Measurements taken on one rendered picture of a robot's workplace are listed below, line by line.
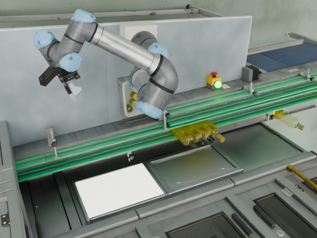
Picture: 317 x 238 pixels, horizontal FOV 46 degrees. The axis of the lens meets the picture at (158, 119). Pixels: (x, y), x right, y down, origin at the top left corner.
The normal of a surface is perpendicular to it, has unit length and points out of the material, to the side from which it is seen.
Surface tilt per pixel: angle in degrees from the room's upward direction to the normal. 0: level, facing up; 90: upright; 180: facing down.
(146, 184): 90
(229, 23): 0
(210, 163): 90
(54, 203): 90
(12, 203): 90
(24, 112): 0
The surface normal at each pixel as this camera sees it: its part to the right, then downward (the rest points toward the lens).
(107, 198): -0.05, -0.88
